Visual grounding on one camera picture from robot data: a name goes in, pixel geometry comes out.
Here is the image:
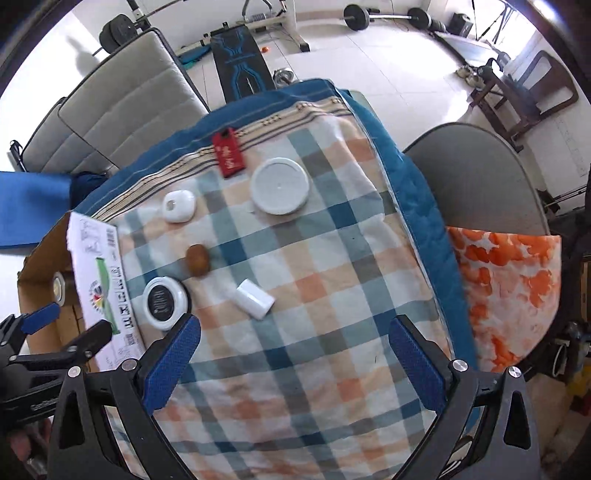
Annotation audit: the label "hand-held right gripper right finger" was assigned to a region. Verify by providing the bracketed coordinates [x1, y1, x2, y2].
[389, 315, 542, 480]

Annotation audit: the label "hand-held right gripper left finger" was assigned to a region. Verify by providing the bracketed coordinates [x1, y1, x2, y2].
[48, 313, 204, 480]

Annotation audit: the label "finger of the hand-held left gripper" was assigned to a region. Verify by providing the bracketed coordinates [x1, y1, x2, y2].
[0, 305, 63, 357]
[8, 320, 113, 370]

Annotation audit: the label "small round white tin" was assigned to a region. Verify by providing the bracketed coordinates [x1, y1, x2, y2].
[51, 271, 71, 305]

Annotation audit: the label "printed cardboard box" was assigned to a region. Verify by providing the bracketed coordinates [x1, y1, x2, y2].
[17, 211, 140, 376]

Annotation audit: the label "round white black-top tin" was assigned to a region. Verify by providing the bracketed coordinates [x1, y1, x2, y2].
[141, 276, 191, 331]

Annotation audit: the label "white rectangular block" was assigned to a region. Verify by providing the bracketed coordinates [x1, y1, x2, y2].
[235, 279, 277, 320]

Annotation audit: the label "brown kiwi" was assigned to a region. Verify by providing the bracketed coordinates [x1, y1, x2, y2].
[185, 244, 212, 278]

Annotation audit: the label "white earbud case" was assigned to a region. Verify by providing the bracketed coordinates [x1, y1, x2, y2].
[163, 191, 195, 224]

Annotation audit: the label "white round lid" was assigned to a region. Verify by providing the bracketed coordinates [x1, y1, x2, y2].
[250, 158, 311, 216]

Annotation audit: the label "red card case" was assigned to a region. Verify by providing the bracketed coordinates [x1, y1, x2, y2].
[211, 127, 246, 179]

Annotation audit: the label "person's left hand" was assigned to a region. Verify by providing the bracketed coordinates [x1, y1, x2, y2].
[0, 421, 54, 466]

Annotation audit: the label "blue mat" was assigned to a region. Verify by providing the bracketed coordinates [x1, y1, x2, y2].
[0, 171, 75, 253]

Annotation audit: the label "plaid blanket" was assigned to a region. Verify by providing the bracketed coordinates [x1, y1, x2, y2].
[92, 98, 456, 480]

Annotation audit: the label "orange floral cushion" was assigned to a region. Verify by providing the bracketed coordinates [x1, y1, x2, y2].
[445, 225, 564, 376]

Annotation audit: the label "dark blue cloth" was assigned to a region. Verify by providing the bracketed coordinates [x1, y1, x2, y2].
[69, 171, 112, 205]

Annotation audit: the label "blue quilt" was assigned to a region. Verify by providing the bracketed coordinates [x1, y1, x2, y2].
[69, 78, 479, 370]

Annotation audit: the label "grey round-back chair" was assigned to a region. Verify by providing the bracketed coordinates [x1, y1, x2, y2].
[403, 122, 553, 237]

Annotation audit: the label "grey padded folding chair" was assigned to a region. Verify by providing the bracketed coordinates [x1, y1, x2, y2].
[21, 27, 211, 177]

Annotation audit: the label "pair of shoes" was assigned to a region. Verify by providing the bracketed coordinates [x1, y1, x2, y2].
[455, 65, 484, 87]

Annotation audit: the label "black weight plates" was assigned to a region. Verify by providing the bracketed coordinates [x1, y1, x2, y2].
[99, 15, 140, 54]

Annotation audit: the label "dark wooden chair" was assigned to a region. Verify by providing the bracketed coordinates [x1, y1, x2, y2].
[470, 49, 581, 154]

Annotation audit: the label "black sit-up bench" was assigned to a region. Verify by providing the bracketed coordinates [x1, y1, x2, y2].
[210, 25, 278, 103]

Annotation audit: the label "grey board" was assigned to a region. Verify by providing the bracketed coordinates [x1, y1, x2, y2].
[434, 30, 502, 71]

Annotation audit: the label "black box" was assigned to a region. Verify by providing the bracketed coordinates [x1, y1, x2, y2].
[450, 13, 475, 36]

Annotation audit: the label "black barbell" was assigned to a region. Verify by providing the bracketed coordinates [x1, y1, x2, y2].
[343, 4, 433, 31]

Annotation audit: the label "white exercise machine frame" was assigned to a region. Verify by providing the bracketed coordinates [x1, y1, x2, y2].
[239, 0, 311, 52]

